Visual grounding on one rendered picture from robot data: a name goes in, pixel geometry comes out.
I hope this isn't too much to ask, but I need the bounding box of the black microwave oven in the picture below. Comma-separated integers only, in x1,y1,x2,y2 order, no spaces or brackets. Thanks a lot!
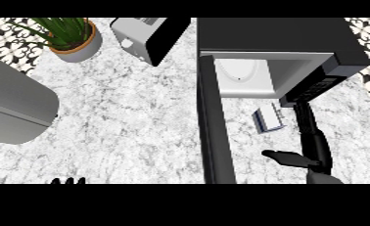
195,18,370,109

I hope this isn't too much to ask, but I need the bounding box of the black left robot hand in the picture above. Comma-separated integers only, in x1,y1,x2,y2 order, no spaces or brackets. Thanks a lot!
50,176,87,185

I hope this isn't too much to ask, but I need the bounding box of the grey and black toaster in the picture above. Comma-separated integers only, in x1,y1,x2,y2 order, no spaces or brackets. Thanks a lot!
108,18,192,68

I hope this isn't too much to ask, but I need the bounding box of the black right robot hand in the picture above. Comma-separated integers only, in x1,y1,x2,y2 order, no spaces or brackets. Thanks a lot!
260,101,336,176

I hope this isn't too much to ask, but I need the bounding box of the grey rounded appliance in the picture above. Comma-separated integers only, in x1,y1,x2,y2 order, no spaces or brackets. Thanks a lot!
0,61,60,146

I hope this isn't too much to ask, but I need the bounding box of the white and blue milk carton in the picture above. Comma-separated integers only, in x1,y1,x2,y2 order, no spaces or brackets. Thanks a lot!
250,102,287,135

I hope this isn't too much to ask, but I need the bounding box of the green plant in grey pot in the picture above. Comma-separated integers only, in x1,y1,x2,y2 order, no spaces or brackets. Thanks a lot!
6,18,103,64

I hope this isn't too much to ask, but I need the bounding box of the black microwave door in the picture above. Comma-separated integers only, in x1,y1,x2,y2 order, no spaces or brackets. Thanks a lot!
195,55,238,185

